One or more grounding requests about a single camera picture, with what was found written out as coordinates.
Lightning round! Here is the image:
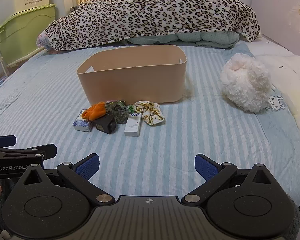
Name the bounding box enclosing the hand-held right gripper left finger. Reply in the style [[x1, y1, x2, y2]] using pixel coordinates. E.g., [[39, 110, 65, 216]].
[[17, 154, 115, 204]]

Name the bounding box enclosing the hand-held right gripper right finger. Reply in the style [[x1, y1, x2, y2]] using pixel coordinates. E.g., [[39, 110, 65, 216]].
[[181, 154, 282, 204]]

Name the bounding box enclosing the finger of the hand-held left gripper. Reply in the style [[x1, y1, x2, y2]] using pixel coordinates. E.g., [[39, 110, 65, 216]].
[[0, 135, 17, 147], [0, 144, 57, 160]]

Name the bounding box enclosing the blue white patterned box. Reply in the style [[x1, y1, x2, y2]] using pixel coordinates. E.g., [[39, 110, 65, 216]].
[[72, 109, 94, 132]]

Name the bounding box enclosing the small black box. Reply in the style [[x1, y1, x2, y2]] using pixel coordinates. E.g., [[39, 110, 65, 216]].
[[94, 115, 117, 134]]

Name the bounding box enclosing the orange cloth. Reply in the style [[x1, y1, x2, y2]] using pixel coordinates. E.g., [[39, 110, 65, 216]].
[[81, 102, 107, 120]]

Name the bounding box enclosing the white rectangular box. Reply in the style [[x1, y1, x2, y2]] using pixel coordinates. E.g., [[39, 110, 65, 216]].
[[124, 112, 142, 137]]

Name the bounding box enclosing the small dark sock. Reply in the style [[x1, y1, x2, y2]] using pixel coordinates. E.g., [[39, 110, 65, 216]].
[[105, 100, 129, 124]]

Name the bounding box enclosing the yellow floral scrunchie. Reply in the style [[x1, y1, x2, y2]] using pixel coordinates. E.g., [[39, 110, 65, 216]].
[[134, 101, 165, 125]]

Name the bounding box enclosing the beige plastic storage bin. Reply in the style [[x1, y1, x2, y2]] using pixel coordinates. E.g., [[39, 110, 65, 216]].
[[77, 44, 188, 105]]

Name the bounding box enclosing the blue striped bed sheet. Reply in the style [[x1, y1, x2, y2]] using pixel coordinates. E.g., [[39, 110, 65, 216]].
[[0, 41, 300, 205]]

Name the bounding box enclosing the white fluffy plush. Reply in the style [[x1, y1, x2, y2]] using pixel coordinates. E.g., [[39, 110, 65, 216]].
[[220, 53, 272, 113]]

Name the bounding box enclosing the green plastic drawer cabinet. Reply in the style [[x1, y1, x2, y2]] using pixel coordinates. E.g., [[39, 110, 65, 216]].
[[0, 4, 57, 67]]

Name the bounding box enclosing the pink floral cloth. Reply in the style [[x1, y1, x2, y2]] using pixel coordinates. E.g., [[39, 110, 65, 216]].
[[36, 31, 60, 54]]

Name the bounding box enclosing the white pillow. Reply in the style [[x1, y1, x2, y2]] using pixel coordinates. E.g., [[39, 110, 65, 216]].
[[250, 34, 300, 130]]

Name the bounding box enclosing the teal quilt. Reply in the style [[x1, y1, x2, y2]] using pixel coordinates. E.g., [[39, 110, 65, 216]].
[[126, 29, 240, 48]]

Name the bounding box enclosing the leopard print blanket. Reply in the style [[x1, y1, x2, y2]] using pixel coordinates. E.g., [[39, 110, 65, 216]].
[[44, 0, 262, 52]]

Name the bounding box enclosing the pale pink headboard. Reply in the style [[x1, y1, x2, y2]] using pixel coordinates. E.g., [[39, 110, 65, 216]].
[[250, 0, 300, 63]]

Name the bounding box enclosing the white bed frame rail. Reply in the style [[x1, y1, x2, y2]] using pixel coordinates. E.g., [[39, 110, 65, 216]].
[[7, 46, 44, 68]]

